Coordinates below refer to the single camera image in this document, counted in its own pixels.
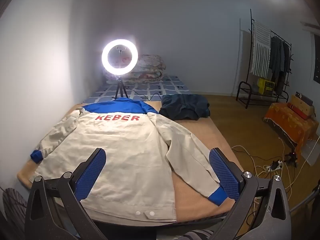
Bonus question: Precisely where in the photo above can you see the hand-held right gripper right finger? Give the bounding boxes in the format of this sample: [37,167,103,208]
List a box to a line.
[208,147,292,240]

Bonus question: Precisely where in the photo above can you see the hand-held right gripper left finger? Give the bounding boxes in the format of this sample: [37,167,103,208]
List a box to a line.
[24,148,107,240]

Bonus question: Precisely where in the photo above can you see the white and blue work jacket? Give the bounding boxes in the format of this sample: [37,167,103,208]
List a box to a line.
[30,98,237,227]

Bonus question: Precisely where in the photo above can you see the dark blue clothes pile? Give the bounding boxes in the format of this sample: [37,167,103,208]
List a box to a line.
[159,94,211,121]

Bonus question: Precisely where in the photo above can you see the black metal clothes rack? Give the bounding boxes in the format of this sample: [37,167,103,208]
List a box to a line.
[236,9,293,109]

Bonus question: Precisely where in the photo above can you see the white power strip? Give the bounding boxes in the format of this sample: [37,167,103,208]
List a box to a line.
[265,160,284,172]

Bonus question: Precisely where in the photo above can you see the small black stand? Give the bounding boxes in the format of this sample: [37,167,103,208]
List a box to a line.
[284,151,298,167]

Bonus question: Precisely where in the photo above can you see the orange crates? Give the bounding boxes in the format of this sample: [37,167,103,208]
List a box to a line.
[264,102,319,164]

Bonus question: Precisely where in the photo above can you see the white board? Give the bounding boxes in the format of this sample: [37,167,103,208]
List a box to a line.
[300,134,320,167]

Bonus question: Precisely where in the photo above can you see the yellow crate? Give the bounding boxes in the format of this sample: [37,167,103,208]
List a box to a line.
[257,78,275,95]

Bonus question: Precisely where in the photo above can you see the cardboard box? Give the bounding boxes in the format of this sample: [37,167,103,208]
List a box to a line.
[290,92,316,120]

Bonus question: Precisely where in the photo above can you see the blue patterned bed sheet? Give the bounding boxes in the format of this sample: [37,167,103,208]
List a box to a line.
[89,75,193,104]

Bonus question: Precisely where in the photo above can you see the folded floral quilt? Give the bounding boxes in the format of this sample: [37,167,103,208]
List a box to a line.
[104,54,167,83]

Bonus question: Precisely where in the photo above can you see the dark hanging garments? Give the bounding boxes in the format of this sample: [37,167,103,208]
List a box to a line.
[269,36,292,94]

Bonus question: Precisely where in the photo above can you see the striped hanging towel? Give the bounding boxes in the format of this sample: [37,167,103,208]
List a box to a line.
[251,20,272,78]

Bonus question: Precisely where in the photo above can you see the white cable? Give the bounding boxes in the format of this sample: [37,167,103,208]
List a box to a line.
[231,145,267,170]

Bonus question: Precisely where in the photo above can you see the black cable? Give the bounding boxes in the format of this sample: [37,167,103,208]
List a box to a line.
[125,85,163,102]

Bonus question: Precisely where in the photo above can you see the white ring light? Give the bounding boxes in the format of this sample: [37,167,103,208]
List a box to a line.
[101,39,138,77]

